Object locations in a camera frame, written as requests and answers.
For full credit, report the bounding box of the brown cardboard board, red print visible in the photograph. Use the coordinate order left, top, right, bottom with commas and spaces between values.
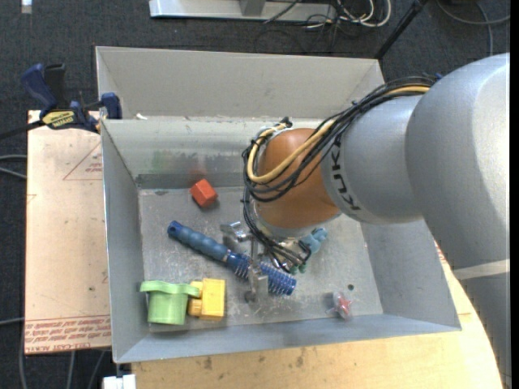
24, 109, 113, 356

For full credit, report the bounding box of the blue bottle brush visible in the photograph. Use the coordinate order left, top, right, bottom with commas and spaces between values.
166, 220, 298, 297

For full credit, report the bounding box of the light blue toy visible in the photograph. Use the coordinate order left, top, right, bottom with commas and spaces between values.
299, 227, 328, 256

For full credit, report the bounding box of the yellow toy block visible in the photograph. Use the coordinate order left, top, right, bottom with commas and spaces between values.
187, 277, 227, 321

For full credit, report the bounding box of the green plastic cup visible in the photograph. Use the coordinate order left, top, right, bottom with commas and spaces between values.
139, 280, 202, 326

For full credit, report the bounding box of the red and clear small toy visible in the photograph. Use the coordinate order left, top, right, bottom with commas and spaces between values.
325, 291, 354, 320

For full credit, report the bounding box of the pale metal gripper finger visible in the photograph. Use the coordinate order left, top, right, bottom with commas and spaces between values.
220, 221, 249, 254
244, 264, 269, 304

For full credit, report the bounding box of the red house-shaped block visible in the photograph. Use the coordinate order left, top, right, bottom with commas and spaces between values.
189, 178, 219, 208

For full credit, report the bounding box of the grey metal bin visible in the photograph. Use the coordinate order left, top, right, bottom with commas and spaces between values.
95, 45, 462, 364

